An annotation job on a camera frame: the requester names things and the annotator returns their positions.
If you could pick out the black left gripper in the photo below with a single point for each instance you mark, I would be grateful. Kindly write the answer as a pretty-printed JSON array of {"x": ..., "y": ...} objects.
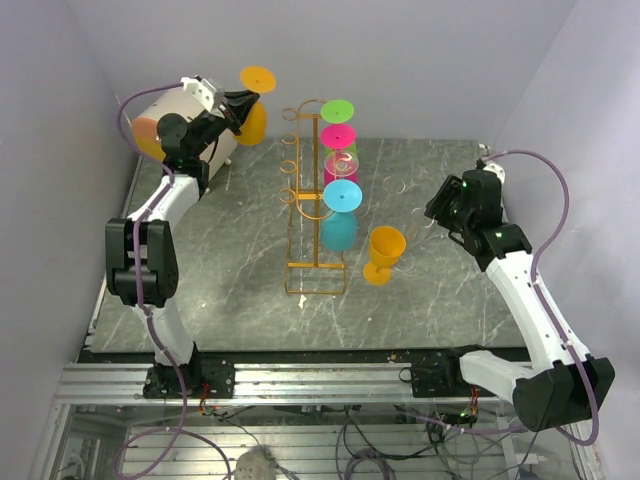
[{"x": 237, "y": 109}]

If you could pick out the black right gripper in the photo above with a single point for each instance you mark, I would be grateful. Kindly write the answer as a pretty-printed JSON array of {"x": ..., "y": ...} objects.
[{"x": 438, "y": 207}]

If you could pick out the orange wine glass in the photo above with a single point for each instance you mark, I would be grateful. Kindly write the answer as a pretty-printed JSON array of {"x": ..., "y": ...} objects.
[
  {"x": 259, "y": 80},
  {"x": 386, "y": 246}
]

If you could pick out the clear wine glass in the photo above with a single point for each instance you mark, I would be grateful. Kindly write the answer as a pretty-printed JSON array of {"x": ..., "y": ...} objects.
[
  {"x": 393, "y": 185},
  {"x": 417, "y": 229},
  {"x": 341, "y": 163}
]

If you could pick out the green plastic wine glass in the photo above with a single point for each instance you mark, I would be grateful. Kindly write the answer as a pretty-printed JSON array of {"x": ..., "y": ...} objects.
[{"x": 338, "y": 134}]

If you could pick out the pink plastic wine glass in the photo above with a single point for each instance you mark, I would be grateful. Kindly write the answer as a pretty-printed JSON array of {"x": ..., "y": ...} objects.
[{"x": 330, "y": 178}]

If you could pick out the blue plastic wine glass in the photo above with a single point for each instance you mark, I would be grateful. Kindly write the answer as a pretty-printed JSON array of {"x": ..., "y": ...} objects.
[{"x": 339, "y": 230}]

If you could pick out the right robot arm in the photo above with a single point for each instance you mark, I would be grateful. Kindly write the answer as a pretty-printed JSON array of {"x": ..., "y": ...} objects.
[{"x": 564, "y": 383}]

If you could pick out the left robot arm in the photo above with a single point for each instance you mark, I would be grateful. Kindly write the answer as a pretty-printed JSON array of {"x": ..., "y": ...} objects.
[{"x": 141, "y": 263}]

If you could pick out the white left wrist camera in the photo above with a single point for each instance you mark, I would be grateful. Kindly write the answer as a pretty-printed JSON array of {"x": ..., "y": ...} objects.
[{"x": 206, "y": 93}]

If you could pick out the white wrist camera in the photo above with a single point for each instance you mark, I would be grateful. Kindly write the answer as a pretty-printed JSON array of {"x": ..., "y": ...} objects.
[
  {"x": 206, "y": 93},
  {"x": 492, "y": 167}
]

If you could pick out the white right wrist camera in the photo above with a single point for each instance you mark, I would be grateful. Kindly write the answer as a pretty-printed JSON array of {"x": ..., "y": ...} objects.
[{"x": 492, "y": 167}]

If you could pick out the gold wire glass rack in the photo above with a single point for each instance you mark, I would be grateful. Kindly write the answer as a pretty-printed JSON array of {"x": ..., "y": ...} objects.
[{"x": 307, "y": 269}]

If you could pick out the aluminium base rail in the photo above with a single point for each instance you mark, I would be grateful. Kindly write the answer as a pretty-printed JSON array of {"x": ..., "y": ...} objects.
[{"x": 257, "y": 384}]

